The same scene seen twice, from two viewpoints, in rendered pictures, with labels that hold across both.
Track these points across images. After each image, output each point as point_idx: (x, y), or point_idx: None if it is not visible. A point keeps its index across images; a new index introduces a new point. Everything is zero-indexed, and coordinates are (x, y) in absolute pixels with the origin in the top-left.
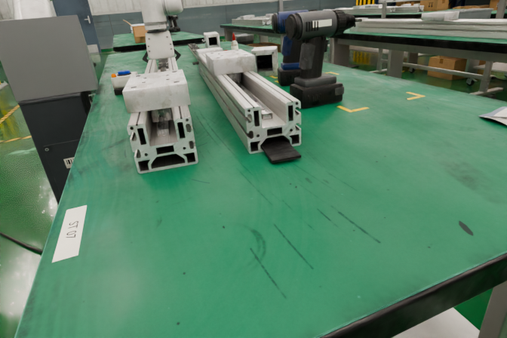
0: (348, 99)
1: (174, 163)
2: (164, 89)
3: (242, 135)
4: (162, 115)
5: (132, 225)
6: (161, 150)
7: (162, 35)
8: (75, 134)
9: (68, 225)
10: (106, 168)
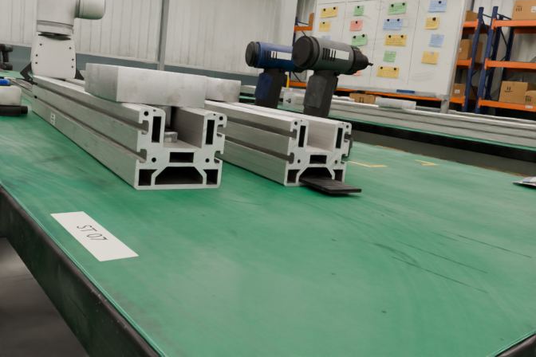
0: (354, 157)
1: (186, 182)
2: (176, 77)
3: (266, 163)
4: None
5: (193, 233)
6: (169, 160)
7: (63, 45)
8: None
9: (77, 229)
10: (66, 180)
